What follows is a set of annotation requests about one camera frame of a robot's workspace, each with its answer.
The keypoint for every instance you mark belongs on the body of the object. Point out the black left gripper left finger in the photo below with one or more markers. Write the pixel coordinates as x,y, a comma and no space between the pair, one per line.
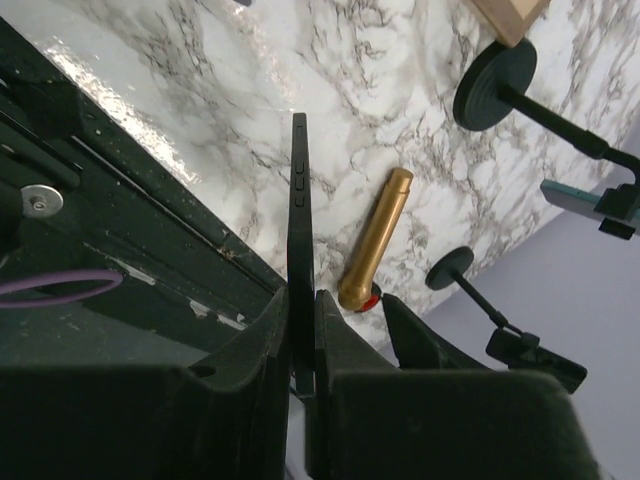
224,417

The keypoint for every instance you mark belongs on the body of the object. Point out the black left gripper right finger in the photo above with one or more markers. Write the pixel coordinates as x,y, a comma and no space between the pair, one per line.
416,420

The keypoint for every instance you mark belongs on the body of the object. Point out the black phone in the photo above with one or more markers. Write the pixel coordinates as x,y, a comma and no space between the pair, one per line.
300,260

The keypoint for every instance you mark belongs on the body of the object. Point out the teal phone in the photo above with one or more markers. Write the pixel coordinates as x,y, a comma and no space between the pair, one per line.
584,204

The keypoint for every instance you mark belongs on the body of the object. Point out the black small phone stand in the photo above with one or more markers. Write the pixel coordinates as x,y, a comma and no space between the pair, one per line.
513,347

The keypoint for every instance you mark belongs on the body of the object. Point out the black red knob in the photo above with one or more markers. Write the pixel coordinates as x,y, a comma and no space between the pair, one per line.
375,297

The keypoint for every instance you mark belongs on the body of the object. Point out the gold metal cylinder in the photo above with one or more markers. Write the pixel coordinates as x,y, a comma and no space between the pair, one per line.
356,286

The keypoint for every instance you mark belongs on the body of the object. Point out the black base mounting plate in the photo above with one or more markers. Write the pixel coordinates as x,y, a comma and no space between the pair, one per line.
105,256

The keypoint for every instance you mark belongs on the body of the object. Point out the wooden chessboard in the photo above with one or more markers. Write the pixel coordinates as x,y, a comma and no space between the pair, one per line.
508,20

